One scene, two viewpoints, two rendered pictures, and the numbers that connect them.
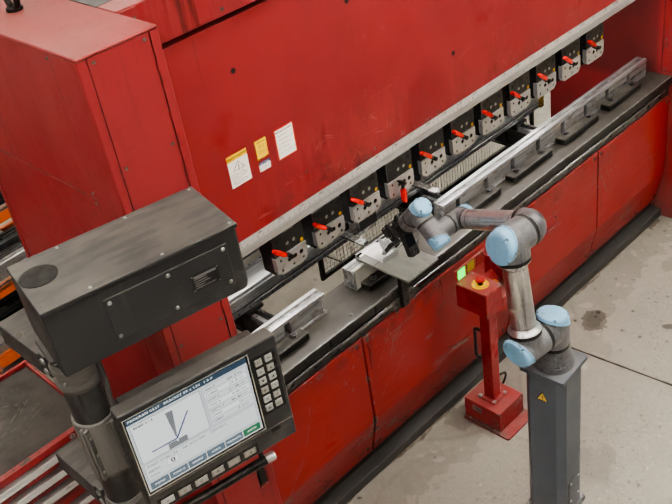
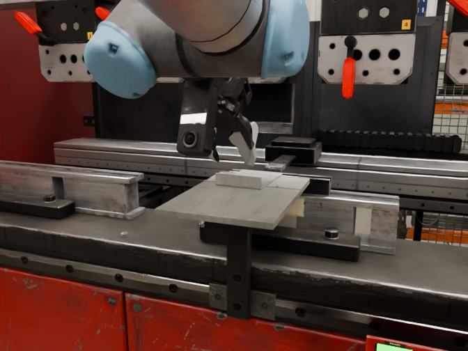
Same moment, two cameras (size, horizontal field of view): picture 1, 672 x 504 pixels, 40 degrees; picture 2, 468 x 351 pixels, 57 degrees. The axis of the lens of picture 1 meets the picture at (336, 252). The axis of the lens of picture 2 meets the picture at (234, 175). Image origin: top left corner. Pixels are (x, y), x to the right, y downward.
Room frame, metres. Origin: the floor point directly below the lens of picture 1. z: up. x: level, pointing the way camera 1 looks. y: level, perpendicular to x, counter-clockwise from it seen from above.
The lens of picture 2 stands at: (2.60, -0.83, 1.19)
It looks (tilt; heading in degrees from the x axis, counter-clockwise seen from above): 13 degrees down; 60
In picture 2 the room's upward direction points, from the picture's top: straight up
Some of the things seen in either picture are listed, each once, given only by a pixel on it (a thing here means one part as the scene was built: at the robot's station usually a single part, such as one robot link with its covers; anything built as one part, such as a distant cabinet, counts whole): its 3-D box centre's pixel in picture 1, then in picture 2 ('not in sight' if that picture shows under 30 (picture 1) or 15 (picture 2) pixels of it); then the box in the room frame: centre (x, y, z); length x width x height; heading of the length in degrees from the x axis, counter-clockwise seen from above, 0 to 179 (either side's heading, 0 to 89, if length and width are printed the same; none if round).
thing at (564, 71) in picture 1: (563, 58); not in sight; (3.95, -1.20, 1.26); 0.15 x 0.09 x 0.17; 130
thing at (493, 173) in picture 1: (550, 132); not in sight; (3.88, -1.11, 0.92); 1.67 x 0.06 x 0.10; 130
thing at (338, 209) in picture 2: (381, 255); (292, 213); (3.11, -0.18, 0.92); 0.39 x 0.06 x 0.10; 130
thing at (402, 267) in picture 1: (397, 259); (242, 194); (2.96, -0.23, 1.00); 0.26 x 0.18 x 0.01; 40
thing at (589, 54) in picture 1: (587, 42); not in sight; (4.08, -1.35, 1.26); 0.15 x 0.09 x 0.17; 130
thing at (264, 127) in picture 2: (366, 220); (267, 108); (3.07, -0.14, 1.13); 0.10 x 0.02 x 0.10; 130
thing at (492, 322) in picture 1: (489, 349); not in sight; (3.03, -0.59, 0.39); 0.05 x 0.05 x 0.54; 40
